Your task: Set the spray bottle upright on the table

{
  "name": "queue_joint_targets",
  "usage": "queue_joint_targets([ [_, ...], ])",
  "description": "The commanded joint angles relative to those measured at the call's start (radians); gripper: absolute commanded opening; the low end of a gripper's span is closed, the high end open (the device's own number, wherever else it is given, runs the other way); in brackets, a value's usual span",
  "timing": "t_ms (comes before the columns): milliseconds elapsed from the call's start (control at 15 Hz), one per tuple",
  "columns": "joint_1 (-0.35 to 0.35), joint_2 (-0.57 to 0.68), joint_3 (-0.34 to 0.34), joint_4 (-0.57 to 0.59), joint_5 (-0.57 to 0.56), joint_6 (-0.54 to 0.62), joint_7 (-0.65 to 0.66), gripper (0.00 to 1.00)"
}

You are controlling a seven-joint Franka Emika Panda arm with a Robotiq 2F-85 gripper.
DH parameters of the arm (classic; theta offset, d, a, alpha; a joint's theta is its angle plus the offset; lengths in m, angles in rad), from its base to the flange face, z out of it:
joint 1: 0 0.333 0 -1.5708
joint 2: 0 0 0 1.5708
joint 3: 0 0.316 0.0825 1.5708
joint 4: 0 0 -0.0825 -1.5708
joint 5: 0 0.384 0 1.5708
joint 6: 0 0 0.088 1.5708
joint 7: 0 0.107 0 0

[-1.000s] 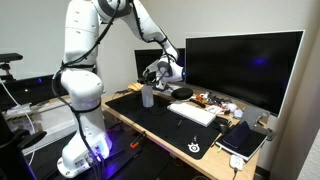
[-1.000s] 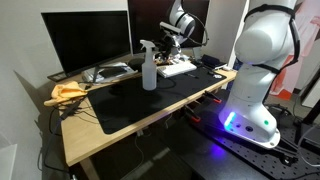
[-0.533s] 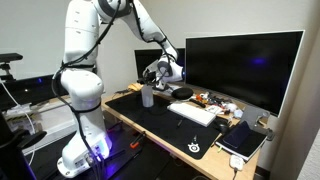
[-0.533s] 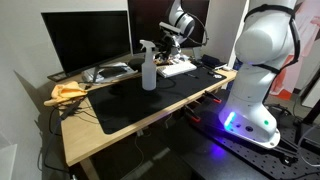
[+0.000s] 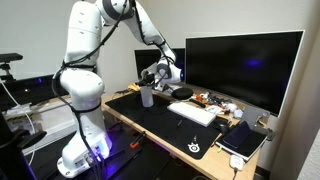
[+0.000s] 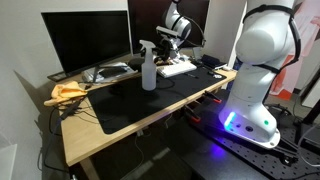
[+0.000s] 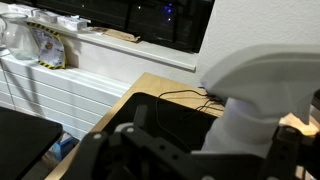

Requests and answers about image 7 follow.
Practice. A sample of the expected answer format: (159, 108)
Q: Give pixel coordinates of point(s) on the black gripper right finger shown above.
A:
(283, 153)

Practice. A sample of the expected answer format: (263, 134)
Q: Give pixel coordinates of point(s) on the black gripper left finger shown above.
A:
(133, 153)

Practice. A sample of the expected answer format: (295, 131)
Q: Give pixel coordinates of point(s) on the white spray bottle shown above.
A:
(253, 100)

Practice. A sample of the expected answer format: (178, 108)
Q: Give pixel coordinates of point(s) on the black desk mat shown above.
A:
(133, 110)

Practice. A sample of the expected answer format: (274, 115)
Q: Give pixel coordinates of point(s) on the blue floor object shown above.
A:
(65, 146)

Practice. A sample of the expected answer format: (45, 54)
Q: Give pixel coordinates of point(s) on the white window sill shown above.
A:
(153, 55)

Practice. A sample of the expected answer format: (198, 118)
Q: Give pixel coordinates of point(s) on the white drawer cabinet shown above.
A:
(50, 93)

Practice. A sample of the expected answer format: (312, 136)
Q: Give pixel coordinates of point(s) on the yellow black striped bag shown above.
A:
(50, 50)

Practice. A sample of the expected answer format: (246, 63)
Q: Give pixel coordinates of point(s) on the dark window pane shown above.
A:
(150, 20)

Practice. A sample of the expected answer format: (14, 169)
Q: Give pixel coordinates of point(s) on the small white box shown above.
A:
(74, 22)
(48, 16)
(21, 9)

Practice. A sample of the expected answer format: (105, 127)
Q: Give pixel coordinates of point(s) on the clear glass jar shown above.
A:
(18, 40)

